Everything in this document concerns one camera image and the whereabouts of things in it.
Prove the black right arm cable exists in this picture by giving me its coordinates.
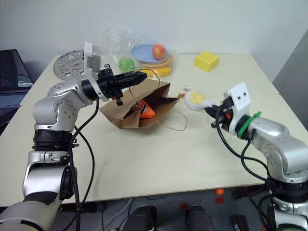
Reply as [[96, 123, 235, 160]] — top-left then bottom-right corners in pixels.
[[215, 105, 271, 184]]

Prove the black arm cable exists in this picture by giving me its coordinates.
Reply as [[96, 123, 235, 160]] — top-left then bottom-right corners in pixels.
[[215, 105, 271, 184], [68, 99, 101, 231]]

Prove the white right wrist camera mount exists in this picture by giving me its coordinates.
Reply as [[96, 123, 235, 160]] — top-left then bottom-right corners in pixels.
[[223, 82, 252, 135]]

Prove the fried egg plush toy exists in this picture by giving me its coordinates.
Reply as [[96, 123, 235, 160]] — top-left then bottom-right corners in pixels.
[[178, 91, 214, 112]]

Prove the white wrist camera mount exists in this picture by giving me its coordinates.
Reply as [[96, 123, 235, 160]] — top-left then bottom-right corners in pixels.
[[83, 41, 110, 102], [223, 82, 252, 135]]

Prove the orange plush toy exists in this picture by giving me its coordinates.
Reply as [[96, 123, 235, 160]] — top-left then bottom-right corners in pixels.
[[129, 99, 155, 119]]

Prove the dark rounded shape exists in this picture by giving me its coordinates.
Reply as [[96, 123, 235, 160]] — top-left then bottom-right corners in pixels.
[[124, 204, 158, 231], [185, 205, 216, 231]]

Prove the yellow fruit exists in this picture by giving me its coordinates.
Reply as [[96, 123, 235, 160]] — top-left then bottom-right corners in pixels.
[[152, 66, 173, 77]]

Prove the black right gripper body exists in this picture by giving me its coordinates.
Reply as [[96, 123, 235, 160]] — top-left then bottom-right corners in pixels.
[[210, 97, 235, 131]]

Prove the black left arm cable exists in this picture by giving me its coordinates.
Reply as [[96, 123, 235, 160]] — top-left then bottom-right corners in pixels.
[[68, 99, 101, 231]]

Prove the green apple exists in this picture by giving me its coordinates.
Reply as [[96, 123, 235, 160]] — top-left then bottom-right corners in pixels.
[[118, 57, 136, 72]]

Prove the perforated round metal plate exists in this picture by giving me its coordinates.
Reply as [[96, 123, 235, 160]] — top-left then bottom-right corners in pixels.
[[53, 49, 89, 80]]

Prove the yellow cheese block toy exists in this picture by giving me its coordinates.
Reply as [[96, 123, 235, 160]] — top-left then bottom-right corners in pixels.
[[194, 50, 220, 73]]

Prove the green wrist clamp ring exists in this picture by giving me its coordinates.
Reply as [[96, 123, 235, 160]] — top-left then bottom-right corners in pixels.
[[236, 111, 262, 140]]

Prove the clear plastic bag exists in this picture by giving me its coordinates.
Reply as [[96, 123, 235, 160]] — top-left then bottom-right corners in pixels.
[[95, 27, 179, 78]]

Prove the black laptop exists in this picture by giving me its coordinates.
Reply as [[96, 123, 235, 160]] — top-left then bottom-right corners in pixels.
[[0, 49, 34, 115]]

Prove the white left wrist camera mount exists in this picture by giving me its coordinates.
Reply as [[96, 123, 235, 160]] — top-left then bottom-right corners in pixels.
[[83, 41, 110, 102]]

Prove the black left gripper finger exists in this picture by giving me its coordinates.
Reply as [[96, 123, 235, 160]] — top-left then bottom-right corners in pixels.
[[115, 71, 148, 81], [119, 78, 146, 89]]

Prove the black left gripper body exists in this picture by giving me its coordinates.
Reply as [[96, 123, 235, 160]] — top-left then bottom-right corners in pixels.
[[97, 64, 125, 107]]

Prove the grey partition panel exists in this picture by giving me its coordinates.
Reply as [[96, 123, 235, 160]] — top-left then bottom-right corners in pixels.
[[272, 28, 308, 103]]

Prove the blue plate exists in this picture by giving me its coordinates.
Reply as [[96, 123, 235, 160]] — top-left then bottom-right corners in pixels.
[[130, 44, 169, 64]]

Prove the red apple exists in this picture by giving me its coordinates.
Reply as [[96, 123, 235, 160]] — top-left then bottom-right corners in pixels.
[[152, 44, 167, 61]]

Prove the orange plate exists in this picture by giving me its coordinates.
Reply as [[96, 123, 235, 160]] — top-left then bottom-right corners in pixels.
[[138, 54, 174, 70]]

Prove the brown paper bag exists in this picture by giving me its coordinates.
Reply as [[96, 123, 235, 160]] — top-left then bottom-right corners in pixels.
[[99, 68, 189, 132]]

